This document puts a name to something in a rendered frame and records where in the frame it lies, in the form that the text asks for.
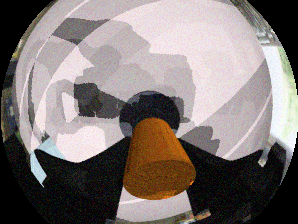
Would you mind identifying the orange knob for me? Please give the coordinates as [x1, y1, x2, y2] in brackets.
[122, 117, 197, 200]

